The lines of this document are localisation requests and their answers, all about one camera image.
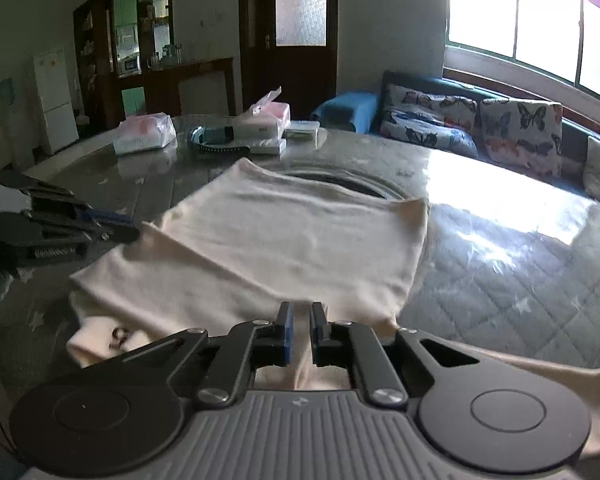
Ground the cream t-shirt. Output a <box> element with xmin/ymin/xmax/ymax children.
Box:
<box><xmin>66</xmin><ymin>157</ymin><xmax>600</xmax><ymax>461</ymax></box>

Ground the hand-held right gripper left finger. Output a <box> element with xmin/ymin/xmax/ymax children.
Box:
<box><xmin>81</xmin><ymin>302</ymin><xmax>296</xmax><ymax>407</ymax></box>

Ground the white refrigerator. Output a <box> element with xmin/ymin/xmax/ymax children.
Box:
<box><xmin>33</xmin><ymin>47</ymin><xmax>80</xmax><ymax>155</ymax></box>

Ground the microwave oven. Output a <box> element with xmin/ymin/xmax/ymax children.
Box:
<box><xmin>117</xmin><ymin>54</ymin><xmax>142</xmax><ymax>78</ymax></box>

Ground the long white box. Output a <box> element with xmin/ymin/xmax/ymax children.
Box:
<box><xmin>231</xmin><ymin>114</ymin><xmax>286</xmax><ymax>142</ymax></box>

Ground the dark wooden cabinet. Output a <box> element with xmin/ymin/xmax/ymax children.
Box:
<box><xmin>72</xmin><ymin>0</ymin><xmax>236</xmax><ymax>132</ymax></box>

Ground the dark wooden glass door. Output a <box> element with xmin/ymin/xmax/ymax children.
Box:
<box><xmin>238</xmin><ymin>0</ymin><xmax>339</xmax><ymax>122</ymax></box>

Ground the flat white box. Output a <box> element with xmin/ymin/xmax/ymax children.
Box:
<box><xmin>249</xmin><ymin>138</ymin><xmax>288</xmax><ymax>156</ymax></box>

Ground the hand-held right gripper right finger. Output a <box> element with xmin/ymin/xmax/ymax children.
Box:
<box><xmin>311</xmin><ymin>302</ymin><xmax>502</xmax><ymax>407</ymax></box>

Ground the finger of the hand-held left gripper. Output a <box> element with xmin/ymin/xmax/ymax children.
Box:
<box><xmin>24</xmin><ymin>210</ymin><xmax>142</xmax><ymax>250</ymax></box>
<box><xmin>0</xmin><ymin>169</ymin><xmax>137</xmax><ymax>230</ymax></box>

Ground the small white tray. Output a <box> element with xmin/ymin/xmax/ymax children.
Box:
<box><xmin>283</xmin><ymin>120</ymin><xmax>322</xmax><ymax>142</ymax></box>

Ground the blue sofa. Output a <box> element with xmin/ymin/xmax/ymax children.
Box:
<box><xmin>311</xmin><ymin>70</ymin><xmax>600</xmax><ymax>211</ymax></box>

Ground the pink white tissue pack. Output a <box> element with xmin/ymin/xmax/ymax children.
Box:
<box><xmin>112</xmin><ymin>113</ymin><xmax>177</xmax><ymax>156</ymax></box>

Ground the butterfly print pillow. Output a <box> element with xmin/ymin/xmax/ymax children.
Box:
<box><xmin>386</xmin><ymin>83</ymin><xmax>479</xmax><ymax>131</ymax></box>
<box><xmin>479</xmin><ymin>99</ymin><xmax>564</xmax><ymax>179</ymax></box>
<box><xmin>379</xmin><ymin>107</ymin><xmax>479</xmax><ymax>159</ymax></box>

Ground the water dispenser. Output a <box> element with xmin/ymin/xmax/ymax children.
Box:
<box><xmin>0</xmin><ymin>78</ymin><xmax>37</xmax><ymax>163</ymax></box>

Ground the pink plastic-wrapped pack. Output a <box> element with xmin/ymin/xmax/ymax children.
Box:
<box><xmin>249</xmin><ymin>86</ymin><xmax>291</xmax><ymax>133</ymax></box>

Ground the large window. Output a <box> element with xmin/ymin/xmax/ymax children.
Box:
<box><xmin>444</xmin><ymin>0</ymin><xmax>600</xmax><ymax>112</ymax></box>

